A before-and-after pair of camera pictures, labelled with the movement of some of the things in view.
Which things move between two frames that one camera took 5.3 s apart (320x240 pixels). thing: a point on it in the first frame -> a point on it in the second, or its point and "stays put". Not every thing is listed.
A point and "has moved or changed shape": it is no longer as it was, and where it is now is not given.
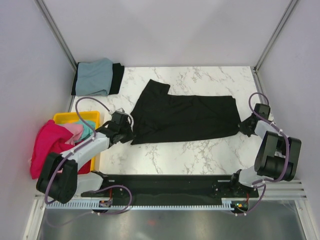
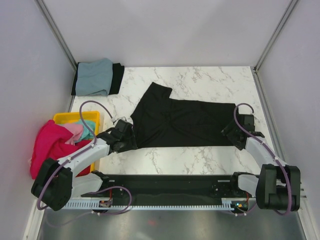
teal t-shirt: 88,131 stays put
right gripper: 242,128 -> 234,125
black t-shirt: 157,116 has moved or changed shape
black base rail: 172,187 stays put
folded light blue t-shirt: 94,78 stays put
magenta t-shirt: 49,140 stays put
